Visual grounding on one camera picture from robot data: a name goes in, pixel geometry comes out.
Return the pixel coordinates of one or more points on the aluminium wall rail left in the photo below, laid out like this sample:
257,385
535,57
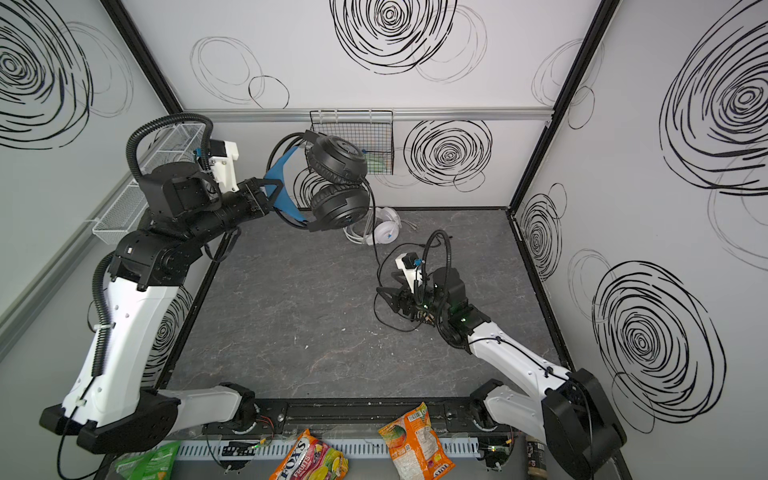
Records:
28,305

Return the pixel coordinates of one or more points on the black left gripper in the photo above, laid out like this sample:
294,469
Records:
260,196

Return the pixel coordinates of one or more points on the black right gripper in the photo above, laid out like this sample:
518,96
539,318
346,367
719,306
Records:
405,301

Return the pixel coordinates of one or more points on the black corner frame post right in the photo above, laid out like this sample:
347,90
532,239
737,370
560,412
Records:
576,74

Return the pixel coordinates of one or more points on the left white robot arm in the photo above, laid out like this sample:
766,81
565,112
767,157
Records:
109,410

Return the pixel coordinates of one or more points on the Fox's candy bag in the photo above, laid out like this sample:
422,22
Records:
311,459

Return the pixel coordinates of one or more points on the orange snack bag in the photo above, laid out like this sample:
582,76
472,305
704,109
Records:
414,447

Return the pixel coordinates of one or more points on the green snack bag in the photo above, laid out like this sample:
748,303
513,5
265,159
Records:
152,465

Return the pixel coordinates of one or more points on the green items in basket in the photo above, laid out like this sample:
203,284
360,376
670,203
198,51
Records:
379,162

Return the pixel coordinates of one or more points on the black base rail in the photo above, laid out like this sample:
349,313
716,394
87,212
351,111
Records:
346,416

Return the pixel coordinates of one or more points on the dark can at base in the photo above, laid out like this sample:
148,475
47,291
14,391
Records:
535,460

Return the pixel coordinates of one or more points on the black blue gaming headset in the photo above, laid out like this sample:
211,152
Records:
345,195

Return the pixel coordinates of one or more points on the black corner frame post left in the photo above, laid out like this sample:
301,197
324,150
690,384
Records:
129,32

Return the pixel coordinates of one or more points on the black corner frame post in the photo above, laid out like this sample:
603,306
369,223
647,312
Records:
576,74
129,32

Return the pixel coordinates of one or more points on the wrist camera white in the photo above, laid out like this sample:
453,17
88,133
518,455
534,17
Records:
221,166
410,265

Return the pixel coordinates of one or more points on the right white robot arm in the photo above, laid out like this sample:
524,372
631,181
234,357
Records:
568,411

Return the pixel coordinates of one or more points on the aluminium wall rail back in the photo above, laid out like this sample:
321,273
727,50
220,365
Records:
293,115

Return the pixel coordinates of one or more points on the white gaming headset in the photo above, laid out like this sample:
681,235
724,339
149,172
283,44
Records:
382,226

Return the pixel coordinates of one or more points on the aluminium wall rail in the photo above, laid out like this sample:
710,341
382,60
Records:
28,305
293,115

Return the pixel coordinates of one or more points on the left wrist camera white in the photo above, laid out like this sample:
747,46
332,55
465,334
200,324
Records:
221,166

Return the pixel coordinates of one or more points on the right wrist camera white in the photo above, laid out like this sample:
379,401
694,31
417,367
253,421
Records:
410,265

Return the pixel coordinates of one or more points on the black wire wall basket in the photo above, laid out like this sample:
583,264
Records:
368,129

